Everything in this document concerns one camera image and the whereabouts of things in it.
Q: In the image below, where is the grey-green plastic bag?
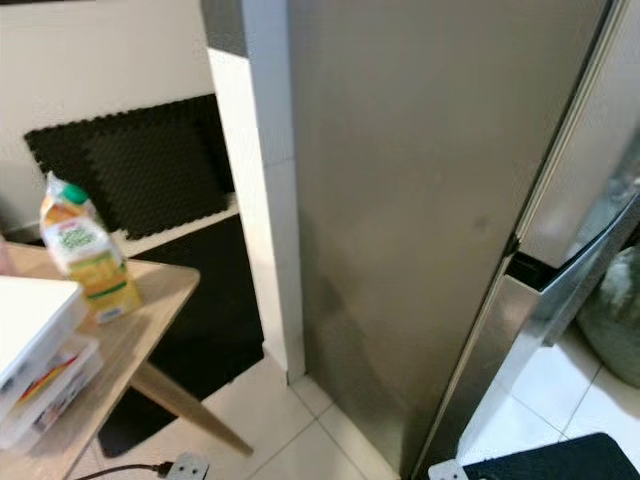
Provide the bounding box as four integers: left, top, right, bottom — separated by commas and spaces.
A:
575, 275, 640, 361

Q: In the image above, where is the clear food container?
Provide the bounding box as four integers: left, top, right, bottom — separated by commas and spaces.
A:
0, 335, 106, 451

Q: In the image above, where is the light wooden table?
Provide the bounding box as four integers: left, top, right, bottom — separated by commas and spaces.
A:
0, 243, 254, 480

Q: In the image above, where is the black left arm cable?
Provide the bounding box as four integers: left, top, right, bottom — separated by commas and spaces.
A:
102, 462, 176, 480

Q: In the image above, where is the orange juice carton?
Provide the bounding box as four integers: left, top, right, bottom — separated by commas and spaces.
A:
40, 170, 144, 323

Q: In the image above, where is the black foam wall panel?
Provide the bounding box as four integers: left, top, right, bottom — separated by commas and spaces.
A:
23, 95, 241, 241

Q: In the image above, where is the steel fridge door handle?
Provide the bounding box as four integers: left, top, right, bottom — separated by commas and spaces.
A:
510, 190, 640, 346

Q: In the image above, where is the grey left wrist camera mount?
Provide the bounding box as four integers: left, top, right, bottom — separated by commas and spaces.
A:
168, 452, 211, 480

